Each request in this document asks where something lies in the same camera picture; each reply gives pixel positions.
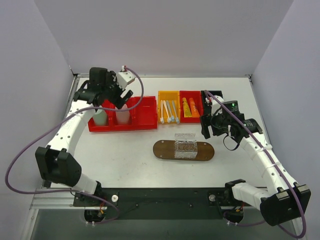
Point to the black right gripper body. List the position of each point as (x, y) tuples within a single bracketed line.
[(206, 122)]

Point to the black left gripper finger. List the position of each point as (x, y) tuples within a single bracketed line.
[(127, 96), (119, 104)]

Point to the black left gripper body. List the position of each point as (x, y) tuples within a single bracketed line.
[(115, 94)]

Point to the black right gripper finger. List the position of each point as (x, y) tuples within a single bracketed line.
[(203, 128), (206, 133)]

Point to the pink cup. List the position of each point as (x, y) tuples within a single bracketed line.
[(123, 116)]

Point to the green cup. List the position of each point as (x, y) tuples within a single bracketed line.
[(100, 118)]

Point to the clear textured glass holder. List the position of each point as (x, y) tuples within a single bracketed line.
[(185, 146)]

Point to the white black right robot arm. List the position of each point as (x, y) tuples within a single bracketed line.
[(284, 199)]

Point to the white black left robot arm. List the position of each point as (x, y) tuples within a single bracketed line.
[(56, 162)]

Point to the orange toothpaste tube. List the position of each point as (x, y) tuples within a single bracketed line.
[(193, 108)]

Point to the yellow toothpaste tube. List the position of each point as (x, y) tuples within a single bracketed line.
[(186, 109)]

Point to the red toothpaste bin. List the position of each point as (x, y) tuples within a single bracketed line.
[(197, 97)]

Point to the white toothbrush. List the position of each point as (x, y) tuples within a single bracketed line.
[(168, 119), (161, 112)]

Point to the brown oval wooden tray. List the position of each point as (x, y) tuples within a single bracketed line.
[(165, 150)]

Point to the yellow bin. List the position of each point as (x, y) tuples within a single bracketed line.
[(171, 96)]

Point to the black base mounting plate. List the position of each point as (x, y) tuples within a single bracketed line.
[(204, 203)]

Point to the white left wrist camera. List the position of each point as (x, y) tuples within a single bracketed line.
[(125, 77)]

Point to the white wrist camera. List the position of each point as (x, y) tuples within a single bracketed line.
[(212, 104), (125, 77)]

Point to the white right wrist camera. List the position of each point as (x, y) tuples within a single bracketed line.
[(212, 104)]

